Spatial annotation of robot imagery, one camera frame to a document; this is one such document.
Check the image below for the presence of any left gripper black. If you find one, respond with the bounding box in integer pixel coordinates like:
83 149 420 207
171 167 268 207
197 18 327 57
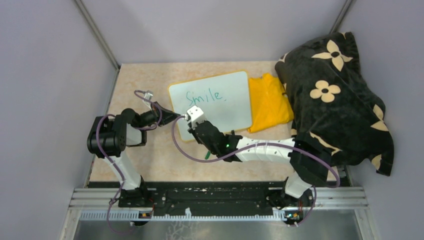
137 101 181 129

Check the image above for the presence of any green marker cap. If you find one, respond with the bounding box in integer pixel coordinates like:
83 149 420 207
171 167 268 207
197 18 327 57
204 151 211 160

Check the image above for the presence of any yellow-framed whiteboard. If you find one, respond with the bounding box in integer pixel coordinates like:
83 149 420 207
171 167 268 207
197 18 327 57
168 71 252 133

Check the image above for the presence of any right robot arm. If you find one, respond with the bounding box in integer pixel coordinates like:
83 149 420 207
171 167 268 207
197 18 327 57
188 120 335 206

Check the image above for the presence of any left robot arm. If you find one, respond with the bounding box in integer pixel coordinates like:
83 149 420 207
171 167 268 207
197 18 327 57
87 102 179 207

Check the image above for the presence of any yellow folded cloth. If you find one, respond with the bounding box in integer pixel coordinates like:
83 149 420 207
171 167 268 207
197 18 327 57
247 73 294 133

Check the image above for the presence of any black floral blanket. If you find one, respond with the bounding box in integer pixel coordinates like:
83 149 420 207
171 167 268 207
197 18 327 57
274 32 395 176

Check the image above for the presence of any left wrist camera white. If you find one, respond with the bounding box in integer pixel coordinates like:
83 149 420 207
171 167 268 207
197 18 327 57
142 90 153 107

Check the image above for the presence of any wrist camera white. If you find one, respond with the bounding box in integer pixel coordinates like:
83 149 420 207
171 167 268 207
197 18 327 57
184 105 207 130
142 90 153 107

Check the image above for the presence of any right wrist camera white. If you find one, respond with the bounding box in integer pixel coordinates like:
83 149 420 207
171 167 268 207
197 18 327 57
184 105 207 130

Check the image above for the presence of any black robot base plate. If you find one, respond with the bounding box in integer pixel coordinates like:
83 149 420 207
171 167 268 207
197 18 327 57
117 181 314 224

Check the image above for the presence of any aluminium rail frame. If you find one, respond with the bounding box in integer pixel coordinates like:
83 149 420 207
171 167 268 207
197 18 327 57
68 170 369 222

